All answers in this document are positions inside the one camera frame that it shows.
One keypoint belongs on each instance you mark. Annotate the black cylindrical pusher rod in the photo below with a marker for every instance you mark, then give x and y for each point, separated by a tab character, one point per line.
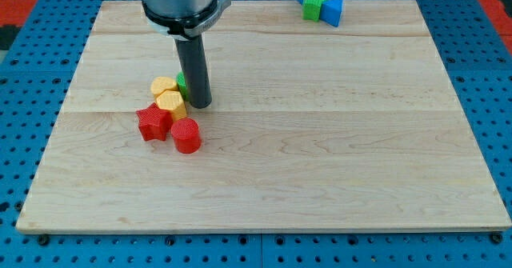
192	59

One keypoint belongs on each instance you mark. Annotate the red star block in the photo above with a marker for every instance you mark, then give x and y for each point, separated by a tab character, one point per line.
154	123

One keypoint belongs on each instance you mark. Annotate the green star block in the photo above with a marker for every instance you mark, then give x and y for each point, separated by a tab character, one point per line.
311	9

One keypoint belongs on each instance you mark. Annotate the blue triangle block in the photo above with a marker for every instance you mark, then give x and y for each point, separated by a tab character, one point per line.
331	12

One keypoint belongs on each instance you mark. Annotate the green round block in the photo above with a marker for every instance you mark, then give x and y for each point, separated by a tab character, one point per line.
181	82

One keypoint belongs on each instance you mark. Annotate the yellow heart block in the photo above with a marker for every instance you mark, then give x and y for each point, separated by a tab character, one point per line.
162	84

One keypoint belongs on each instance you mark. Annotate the yellow hexagon block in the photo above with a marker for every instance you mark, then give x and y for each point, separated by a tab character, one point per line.
173	102

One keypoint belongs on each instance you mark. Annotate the red cylinder block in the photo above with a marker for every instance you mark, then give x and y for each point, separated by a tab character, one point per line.
186	136

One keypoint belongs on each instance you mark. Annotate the wooden board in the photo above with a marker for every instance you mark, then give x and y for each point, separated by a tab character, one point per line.
312	129

